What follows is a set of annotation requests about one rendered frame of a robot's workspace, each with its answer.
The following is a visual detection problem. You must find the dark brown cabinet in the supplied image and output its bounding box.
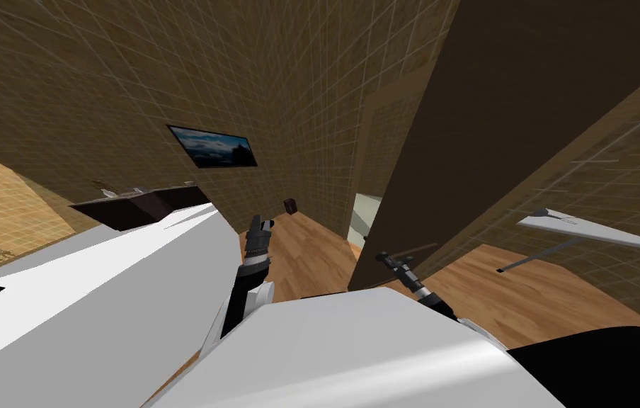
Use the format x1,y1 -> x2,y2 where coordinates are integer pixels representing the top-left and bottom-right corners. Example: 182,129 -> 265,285
68,180 -> 212,232

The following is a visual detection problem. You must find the framed landscape picture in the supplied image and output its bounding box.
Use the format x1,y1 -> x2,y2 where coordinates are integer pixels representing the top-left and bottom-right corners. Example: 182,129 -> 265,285
166,124 -> 259,170

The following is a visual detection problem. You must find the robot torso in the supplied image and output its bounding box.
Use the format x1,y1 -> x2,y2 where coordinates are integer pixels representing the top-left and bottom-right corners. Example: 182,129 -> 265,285
141,285 -> 567,408

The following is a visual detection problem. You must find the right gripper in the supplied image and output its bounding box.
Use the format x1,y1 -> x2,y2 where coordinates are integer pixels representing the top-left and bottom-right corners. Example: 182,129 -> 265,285
375,251 -> 420,289

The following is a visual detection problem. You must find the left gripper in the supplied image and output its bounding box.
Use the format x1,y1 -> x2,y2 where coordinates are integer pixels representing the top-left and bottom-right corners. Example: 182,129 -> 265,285
243,213 -> 275,261

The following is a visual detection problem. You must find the dark brown door leaf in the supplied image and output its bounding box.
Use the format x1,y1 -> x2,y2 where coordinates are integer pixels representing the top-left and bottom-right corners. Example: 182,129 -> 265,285
347,0 -> 640,293

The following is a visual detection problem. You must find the white wall shelf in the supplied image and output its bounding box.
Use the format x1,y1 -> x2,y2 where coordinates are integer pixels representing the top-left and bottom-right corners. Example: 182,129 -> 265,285
516,208 -> 640,257

